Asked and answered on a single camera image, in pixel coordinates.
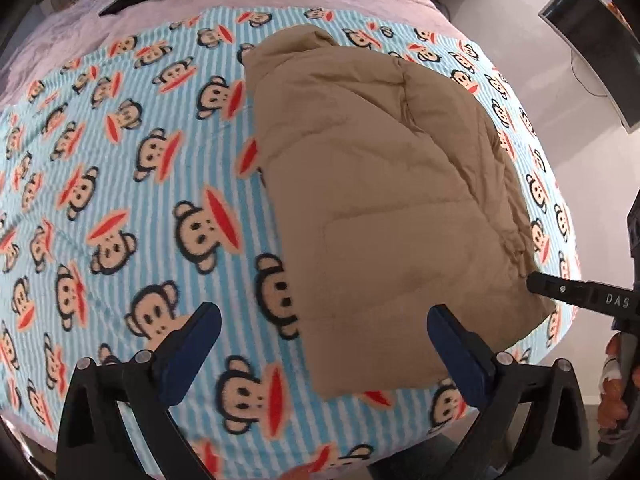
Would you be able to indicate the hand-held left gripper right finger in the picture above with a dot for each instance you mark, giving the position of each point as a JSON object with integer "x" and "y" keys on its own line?
{"x": 457, "y": 350}

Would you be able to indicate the beige puffer jacket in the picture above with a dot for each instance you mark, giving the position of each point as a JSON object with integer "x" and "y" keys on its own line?
{"x": 380, "y": 195}

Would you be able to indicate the person's right hand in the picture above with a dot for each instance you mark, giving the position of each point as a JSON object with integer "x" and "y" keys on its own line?
{"x": 614, "y": 385}

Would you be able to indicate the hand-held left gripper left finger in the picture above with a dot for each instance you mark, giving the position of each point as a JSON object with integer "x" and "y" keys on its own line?
{"x": 192, "y": 345}

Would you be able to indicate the lavender bed sheet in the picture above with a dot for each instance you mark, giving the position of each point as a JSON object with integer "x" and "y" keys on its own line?
{"x": 65, "y": 15}

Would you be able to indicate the black wall television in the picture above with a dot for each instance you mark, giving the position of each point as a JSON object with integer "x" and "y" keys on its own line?
{"x": 592, "y": 45}

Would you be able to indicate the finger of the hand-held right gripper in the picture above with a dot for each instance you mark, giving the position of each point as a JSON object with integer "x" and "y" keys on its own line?
{"x": 575, "y": 294}

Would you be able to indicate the striped monkey print blanket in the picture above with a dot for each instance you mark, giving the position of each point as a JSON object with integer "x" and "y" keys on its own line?
{"x": 150, "y": 185}

